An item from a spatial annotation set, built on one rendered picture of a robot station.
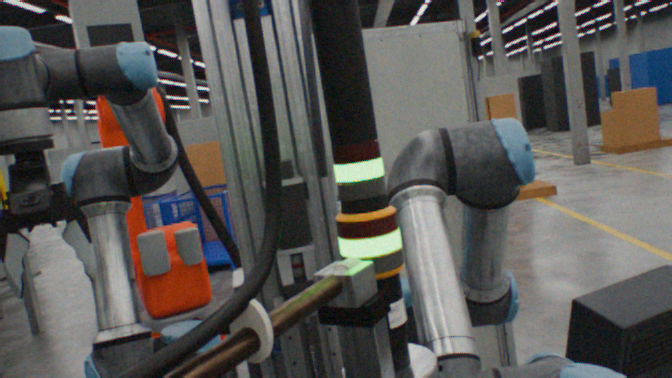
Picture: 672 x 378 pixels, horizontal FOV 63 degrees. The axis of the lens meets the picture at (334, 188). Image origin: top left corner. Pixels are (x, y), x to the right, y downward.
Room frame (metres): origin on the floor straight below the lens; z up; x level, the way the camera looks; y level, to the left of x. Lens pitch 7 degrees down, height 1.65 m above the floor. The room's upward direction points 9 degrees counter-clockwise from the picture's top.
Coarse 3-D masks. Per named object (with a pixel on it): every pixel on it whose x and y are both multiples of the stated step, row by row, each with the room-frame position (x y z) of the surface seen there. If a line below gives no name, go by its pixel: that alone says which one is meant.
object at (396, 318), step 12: (396, 276) 0.37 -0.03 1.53; (384, 288) 0.37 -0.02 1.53; (396, 288) 0.37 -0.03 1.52; (396, 300) 0.37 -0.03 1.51; (396, 312) 0.37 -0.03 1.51; (396, 324) 0.37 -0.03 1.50; (396, 336) 0.37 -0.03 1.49; (396, 348) 0.37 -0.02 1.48; (408, 348) 0.38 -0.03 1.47; (396, 360) 0.37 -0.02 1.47; (408, 360) 0.37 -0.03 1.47
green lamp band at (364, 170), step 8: (376, 160) 0.37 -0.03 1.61; (336, 168) 0.38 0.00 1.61; (344, 168) 0.37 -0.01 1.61; (352, 168) 0.37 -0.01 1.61; (360, 168) 0.37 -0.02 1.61; (368, 168) 0.37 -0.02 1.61; (376, 168) 0.37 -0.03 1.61; (336, 176) 0.38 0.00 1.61; (344, 176) 0.37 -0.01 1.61; (352, 176) 0.37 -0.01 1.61; (360, 176) 0.37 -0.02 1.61; (368, 176) 0.37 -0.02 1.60; (376, 176) 0.37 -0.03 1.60
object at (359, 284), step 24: (336, 264) 0.36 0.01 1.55; (360, 264) 0.35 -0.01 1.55; (360, 288) 0.33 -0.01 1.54; (336, 312) 0.34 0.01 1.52; (360, 312) 0.33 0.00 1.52; (384, 312) 0.35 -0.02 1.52; (360, 336) 0.35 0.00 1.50; (384, 336) 0.35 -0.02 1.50; (360, 360) 0.35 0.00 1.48; (384, 360) 0.35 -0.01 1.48; (432, 360) 0.38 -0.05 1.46
